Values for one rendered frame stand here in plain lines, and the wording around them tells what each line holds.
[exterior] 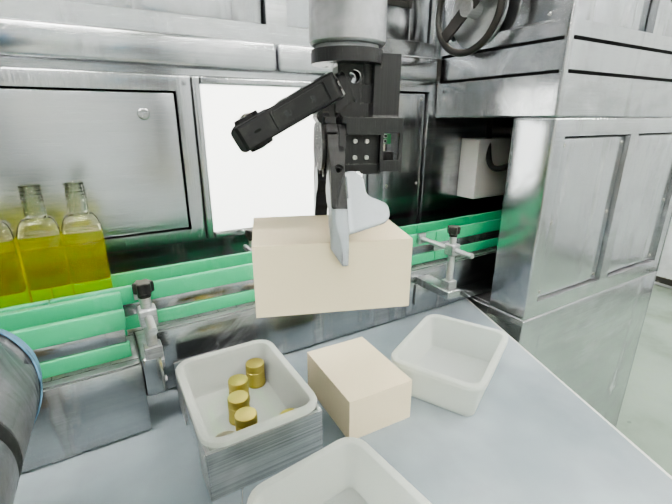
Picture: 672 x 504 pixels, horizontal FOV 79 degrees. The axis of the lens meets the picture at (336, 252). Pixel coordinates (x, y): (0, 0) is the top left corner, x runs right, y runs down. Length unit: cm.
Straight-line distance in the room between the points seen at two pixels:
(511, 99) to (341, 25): 74
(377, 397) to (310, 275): 34
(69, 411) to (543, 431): 74
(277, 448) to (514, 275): 73
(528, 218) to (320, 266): 75
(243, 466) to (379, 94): 51
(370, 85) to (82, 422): 62
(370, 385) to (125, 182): 61
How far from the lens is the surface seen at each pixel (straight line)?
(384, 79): 44
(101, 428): 77
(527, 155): 107
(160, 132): 91
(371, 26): 42
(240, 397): 71
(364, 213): 40
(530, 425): 81
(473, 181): 133
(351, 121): 41
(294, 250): 39
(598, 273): 140
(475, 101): 117
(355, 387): 69
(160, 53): 92
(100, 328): 70
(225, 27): 98
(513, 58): 112
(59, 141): 90
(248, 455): 63
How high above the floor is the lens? 124
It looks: 18 degrees down
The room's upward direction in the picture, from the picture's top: straight up
